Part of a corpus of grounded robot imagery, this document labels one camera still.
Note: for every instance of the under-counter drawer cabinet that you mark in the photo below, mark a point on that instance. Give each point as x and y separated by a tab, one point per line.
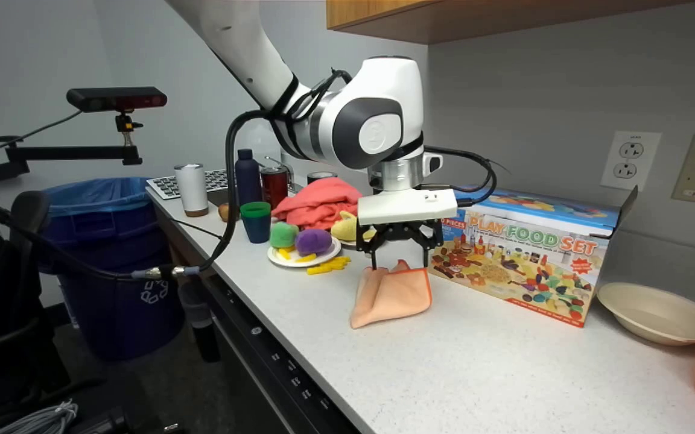
284	377

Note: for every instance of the yellow toy fry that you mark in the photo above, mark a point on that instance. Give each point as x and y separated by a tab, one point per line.
330	267

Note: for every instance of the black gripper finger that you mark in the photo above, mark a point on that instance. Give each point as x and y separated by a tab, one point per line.
374	257
426	250

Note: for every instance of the dark blue bottle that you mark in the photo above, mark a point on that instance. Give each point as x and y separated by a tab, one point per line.
247	177

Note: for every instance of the black stereo camera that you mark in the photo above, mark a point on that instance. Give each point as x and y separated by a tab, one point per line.
115	98

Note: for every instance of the white tumbler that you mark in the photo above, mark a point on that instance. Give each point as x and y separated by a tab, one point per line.
192	190

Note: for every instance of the green plastic cup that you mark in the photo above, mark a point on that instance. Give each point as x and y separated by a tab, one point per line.
257	222

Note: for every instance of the blue recycling bin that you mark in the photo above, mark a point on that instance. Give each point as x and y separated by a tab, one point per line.
115	304

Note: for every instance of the white wall outlet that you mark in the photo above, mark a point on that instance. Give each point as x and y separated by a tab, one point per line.
630	161

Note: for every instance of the blue play food box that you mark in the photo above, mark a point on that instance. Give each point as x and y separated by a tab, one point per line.
525	257

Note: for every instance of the wooden wall cabinet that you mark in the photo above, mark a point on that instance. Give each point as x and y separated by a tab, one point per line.
446	16

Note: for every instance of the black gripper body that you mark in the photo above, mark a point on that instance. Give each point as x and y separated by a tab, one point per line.
402	233

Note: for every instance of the coral red cloth pile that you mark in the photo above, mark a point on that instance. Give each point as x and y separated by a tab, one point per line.
314	206

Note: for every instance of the orange microfiber cloth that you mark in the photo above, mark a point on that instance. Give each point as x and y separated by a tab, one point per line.
391	298

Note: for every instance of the grey computer keyboard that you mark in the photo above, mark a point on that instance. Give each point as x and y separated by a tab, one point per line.
171	184

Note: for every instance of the purple plush ball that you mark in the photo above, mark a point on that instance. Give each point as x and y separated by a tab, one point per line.
313	242

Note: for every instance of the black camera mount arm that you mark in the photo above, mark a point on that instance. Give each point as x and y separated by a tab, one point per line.
58	154

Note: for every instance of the yellow plush toy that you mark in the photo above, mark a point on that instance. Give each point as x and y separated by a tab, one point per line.
343	230

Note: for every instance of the small brown object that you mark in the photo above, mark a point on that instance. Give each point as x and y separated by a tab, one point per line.
226	214

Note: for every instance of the green plush pear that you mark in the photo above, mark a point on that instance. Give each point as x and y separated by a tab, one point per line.
284	238

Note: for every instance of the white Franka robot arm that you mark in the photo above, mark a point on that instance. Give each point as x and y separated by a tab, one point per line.
228	37

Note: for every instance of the shallow round bowl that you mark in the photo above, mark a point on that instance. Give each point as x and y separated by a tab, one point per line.
657	314

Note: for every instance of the white paper plate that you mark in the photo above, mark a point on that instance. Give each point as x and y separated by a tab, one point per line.
319	259

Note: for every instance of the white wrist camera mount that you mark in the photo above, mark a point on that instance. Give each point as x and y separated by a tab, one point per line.
406	209

